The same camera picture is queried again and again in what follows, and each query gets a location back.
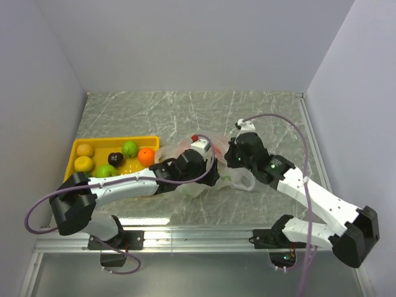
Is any clear plastic bag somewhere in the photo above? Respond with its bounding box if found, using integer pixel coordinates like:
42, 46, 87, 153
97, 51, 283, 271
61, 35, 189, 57
153, 131, 256, 197

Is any red fruit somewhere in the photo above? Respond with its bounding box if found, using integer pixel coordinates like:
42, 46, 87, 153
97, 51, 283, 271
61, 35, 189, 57
215, 147, 225, 162

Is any light green fruit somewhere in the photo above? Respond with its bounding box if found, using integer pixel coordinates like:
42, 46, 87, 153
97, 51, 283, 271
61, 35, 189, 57
121, 140, 139, 158

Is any dark maroon fruit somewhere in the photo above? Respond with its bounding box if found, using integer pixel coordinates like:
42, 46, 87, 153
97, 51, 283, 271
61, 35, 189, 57
108, 152, 124, 168

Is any green apple fruit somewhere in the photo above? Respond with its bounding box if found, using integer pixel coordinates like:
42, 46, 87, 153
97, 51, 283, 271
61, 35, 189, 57
95, 164, 119, 178

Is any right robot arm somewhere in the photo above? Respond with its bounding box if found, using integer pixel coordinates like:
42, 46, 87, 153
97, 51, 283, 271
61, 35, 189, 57
225, 132, 380, 268

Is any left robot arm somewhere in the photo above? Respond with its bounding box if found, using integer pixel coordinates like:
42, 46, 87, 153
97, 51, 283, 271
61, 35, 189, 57
49, 149, 220, 249

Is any pale orange fruit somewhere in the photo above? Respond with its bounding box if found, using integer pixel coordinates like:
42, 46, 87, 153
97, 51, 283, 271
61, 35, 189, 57
76, 144, 94, 157

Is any yellow fruit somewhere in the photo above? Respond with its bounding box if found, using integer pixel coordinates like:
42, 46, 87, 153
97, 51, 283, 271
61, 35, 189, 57
74, 156, 94, 173

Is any yellow plastic tray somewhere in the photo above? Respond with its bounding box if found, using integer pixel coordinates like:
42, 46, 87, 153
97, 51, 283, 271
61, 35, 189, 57
63, 136, 160, 181

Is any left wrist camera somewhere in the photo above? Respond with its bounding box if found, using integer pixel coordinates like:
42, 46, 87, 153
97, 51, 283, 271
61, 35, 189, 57
190, 134, 210, 160

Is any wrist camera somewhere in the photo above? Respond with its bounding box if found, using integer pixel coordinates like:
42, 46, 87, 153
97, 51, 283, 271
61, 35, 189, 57
190, 134, 210, 160
235, 119, 256, 135

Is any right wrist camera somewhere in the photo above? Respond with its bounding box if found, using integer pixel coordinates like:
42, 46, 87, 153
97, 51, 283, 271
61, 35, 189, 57
235, 119, 256, 135

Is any aluminium rail frame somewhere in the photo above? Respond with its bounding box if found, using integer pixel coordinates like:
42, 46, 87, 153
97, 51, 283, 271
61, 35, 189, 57
18, 92, 381, 297

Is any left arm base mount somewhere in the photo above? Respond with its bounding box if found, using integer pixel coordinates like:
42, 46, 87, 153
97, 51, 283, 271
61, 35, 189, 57
87, 230, 144, 269

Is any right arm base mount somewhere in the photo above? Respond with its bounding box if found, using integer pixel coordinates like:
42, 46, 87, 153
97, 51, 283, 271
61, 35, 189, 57
248, 229, 306, 272

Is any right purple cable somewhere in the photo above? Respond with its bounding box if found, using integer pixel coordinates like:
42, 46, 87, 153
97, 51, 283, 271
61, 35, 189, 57
236, 113, 318, 297

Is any purple cable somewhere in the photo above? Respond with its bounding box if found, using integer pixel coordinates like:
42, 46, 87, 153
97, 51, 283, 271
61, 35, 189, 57
236, 113, 318, 297
24, 133, 216, 275

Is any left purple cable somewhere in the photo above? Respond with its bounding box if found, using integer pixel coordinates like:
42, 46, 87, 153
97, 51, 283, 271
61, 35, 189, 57
24, 133, 216, 275

